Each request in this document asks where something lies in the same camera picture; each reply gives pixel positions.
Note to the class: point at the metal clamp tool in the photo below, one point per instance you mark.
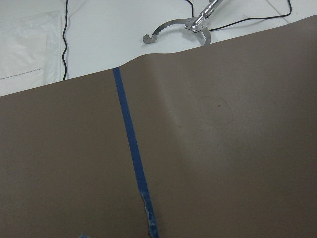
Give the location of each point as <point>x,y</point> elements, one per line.
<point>193,24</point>

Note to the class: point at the clear plastic bag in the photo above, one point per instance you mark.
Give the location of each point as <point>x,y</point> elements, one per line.
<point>30,52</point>

